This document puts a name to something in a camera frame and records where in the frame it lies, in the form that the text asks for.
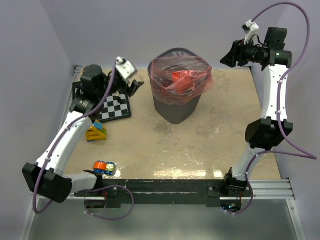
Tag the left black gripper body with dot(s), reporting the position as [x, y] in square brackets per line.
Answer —
[117, 85]

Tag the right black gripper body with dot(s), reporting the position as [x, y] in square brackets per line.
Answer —
[248, 53]

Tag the red plastic trash bag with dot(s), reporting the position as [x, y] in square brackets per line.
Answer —
[179, 79]

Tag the grey mesh trash bin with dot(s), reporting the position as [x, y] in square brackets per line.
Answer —
[176, 114]

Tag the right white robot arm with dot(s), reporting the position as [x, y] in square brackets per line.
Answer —
[265, 105]

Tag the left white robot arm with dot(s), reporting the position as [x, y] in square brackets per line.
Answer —
[46, 176]

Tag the black white chessboard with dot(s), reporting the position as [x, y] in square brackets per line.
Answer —
[110, 111]

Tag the yellow blue toy blocks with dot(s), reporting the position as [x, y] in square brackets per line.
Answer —
[97, 132]

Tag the orange tape roll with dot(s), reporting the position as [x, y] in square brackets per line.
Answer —
[100, 167]

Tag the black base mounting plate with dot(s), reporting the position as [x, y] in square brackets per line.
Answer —
[206, 192]

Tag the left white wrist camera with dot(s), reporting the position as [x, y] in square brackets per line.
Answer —
[125, 68]

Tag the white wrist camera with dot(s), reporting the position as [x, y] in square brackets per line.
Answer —
[250, 28]
[125, 68]

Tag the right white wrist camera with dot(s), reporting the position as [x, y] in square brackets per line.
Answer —
[250, 28]

